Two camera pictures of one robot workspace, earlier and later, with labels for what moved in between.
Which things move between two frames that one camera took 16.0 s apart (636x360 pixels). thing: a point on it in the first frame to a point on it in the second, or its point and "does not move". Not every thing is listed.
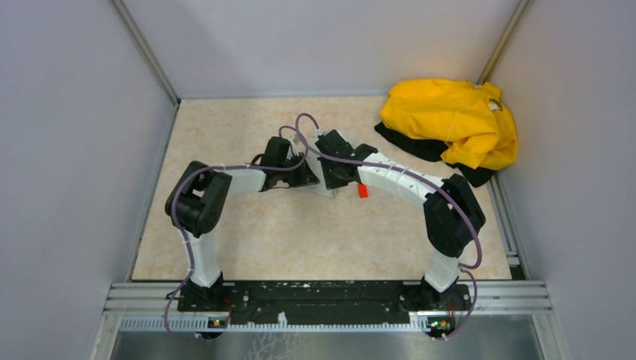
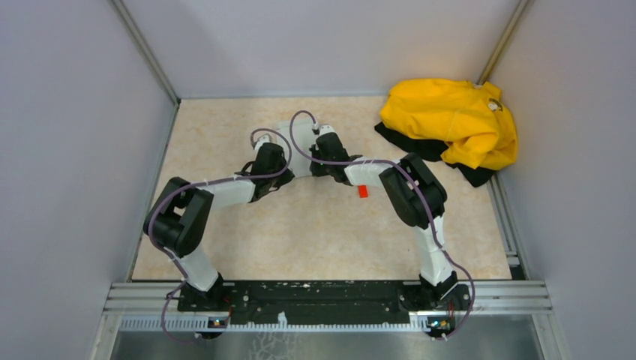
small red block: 363,190 does not move
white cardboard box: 313,163 to 296,138
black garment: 434,151 does not move
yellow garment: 472,118 does not move
